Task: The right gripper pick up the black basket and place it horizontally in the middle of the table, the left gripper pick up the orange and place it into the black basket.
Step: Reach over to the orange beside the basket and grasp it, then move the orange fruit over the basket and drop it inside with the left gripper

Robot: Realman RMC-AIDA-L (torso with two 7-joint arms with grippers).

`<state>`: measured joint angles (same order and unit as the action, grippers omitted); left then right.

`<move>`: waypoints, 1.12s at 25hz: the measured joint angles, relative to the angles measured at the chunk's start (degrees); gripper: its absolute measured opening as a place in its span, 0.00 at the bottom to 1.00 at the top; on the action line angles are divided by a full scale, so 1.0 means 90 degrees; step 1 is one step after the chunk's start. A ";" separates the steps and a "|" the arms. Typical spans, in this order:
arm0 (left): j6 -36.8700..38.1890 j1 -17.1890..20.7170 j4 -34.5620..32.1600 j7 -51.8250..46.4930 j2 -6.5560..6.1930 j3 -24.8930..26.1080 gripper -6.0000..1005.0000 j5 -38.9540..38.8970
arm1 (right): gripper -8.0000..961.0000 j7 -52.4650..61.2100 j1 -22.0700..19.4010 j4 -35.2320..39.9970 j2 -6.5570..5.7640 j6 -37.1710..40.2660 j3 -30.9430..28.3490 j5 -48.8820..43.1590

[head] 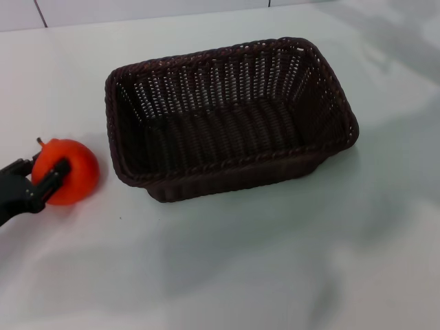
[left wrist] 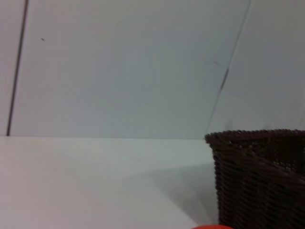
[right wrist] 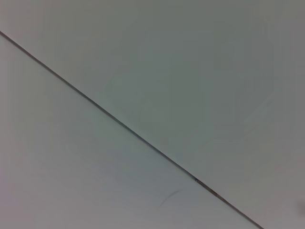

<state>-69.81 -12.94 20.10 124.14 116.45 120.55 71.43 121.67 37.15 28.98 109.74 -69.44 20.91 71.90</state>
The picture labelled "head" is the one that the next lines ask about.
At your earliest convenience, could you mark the dark brown woven basket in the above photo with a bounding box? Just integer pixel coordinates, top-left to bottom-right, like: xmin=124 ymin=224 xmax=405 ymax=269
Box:
xmin=104 ymin=36 xmax=360 ymax=204

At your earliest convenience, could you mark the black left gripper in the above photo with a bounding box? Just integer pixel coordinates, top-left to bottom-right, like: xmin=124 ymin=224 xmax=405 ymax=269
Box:
xmin=0 ymin=152 xmax=73 ymax=228

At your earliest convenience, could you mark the orange red round fruit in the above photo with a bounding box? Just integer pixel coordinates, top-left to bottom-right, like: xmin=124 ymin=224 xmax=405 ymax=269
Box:
xmin=30 ymin=137 xmax=101 ymax=207

